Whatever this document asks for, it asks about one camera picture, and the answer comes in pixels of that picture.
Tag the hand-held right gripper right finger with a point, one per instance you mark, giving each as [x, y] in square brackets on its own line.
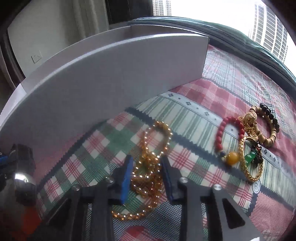
[165, 172]

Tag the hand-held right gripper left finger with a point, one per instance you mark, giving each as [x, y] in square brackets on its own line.
[127, 177]

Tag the white cardboard box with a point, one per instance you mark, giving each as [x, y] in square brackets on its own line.
[104, 76]

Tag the plaid bed sheet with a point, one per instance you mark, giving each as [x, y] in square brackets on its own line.
[196, 109]

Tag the gold round ornament pendant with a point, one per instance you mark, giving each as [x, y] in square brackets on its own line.
[251, 118]

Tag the high-rise building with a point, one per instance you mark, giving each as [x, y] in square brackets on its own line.
[268, 32]
[161, 8]

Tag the light curtain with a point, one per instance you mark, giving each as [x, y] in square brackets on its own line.
[90, 16]

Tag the dark curtain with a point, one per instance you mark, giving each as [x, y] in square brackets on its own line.
[129, 10]

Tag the white wall outlet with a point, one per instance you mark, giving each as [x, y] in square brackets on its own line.
[37, 57]

